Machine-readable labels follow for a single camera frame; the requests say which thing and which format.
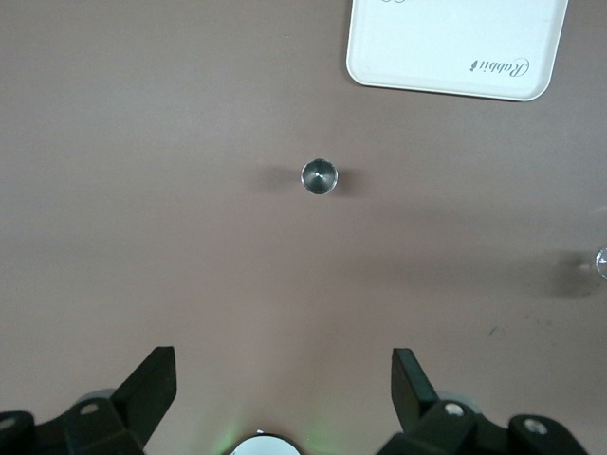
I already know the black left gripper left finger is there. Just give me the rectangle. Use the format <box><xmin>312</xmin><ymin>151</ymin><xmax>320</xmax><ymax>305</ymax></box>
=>
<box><xmin>0</xmin><ymin>346</ymin><xmax>178</xmax><ymax>455</ymax></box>

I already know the brown table cover sheet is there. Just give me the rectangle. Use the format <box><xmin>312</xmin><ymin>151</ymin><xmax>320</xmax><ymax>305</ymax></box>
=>
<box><xmin>0</xmin><ymin>0</ymin><xmax>607</xmax><ymax>455</ymax></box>

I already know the white rabbit print tray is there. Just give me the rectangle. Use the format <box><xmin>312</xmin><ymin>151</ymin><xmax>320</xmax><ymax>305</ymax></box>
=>
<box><xmin>345</xmin><ymin>0</ymin><xmax>570</xmax><ymax>103</ymax></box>

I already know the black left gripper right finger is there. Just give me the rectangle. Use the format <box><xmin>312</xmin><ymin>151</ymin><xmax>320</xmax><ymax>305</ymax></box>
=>
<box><xmin>378</xmin><ymin>348</ymin><xmax>590</xmax><ymax>455</ymax></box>

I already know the small clear shot glass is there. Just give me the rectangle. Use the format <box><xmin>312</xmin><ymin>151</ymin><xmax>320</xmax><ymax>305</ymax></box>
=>
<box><xmin>300</xmin><ymin>157</ymin><xmax>340</xmax><ymax>196</ymax></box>

